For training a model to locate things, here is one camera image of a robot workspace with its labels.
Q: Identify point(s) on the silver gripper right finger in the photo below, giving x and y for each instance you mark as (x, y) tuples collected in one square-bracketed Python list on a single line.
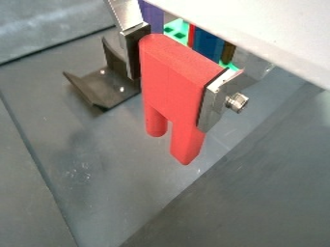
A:
[(222, 91)]

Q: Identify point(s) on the red cylinder block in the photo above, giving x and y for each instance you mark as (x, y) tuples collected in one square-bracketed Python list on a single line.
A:
[(191, 35)]

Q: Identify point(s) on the purple notched block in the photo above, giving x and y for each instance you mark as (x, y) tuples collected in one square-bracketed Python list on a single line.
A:
[(152, 16)]

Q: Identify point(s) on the salmon two-legged square-circle block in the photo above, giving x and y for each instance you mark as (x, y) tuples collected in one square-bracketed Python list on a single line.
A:
[(175, 72)]

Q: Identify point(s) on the dark blue octagonal prism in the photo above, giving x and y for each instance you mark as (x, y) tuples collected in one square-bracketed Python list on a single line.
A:
[(207, 44)]

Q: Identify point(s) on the brown star block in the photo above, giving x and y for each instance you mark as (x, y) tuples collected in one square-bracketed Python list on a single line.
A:
[(227, 53)]

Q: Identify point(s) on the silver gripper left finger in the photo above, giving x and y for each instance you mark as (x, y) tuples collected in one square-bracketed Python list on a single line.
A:
[(132, 29)]

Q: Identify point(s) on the green shape-sorter board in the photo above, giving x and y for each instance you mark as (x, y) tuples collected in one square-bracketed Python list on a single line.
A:
[(176, 30)]

